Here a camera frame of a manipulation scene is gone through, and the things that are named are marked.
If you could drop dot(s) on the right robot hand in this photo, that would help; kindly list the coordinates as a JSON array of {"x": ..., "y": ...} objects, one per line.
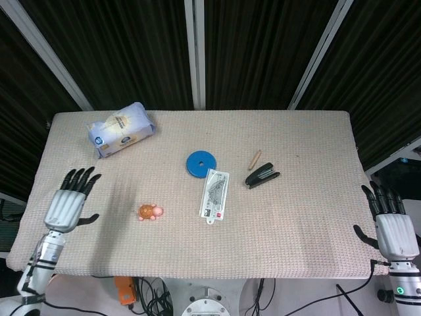
[{"x": 393, "y": 235}]

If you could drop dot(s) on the brown wooden peg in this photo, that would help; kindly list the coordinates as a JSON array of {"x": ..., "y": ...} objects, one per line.
[{"x": 254, "y": 159}]

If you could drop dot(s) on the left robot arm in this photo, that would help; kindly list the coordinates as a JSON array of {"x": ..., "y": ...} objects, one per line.
[{"x": 36, "y": 273}]

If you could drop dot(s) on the packaged protractor ruler set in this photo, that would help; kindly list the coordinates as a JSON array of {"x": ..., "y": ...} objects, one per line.
[{"x": 215, "y": 196}]

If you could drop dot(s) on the grey metal frame post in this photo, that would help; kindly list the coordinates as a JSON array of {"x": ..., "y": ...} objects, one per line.
[
  {"x": 317, "y": 54},
  {"x": 49, "y": 56},
  {"x": 194, "y": 54}
]

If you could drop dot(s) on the beige cloth-covered table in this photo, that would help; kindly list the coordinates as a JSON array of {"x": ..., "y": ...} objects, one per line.
[{"x": 210, "y": 243}]

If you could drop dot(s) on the orange handheld controller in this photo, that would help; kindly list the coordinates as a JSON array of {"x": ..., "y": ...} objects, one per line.
[{"x": 124, "y": 291}]

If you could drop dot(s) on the blue round disc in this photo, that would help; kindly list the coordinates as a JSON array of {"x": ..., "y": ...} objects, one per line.
[{"x": 200, "y": 163}]

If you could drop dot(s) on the blue tissue pack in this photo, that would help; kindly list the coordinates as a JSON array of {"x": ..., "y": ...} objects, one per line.
[{"x": 120, "y": 130}]

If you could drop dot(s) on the black monitor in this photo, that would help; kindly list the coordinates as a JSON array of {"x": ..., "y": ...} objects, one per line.
[{"x": 399, "y": 177}]

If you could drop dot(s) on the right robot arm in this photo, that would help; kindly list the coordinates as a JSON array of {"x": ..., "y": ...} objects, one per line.
[{"x": 406, "y": 289}]

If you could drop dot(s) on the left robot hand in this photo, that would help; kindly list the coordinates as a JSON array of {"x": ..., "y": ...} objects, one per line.
[{"x": 67, "y": 207}]

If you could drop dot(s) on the round grey robot base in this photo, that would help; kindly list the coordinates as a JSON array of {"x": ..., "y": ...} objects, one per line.
[{"x": 206, "y": 307}]

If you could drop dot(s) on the black stapler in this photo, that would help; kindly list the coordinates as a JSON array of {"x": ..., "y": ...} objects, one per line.
[{"x": 262, "y": 175}]

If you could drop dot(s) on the orange turtle toy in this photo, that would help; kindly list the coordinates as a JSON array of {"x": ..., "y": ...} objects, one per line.
[{"x": 150, "y": 212}]

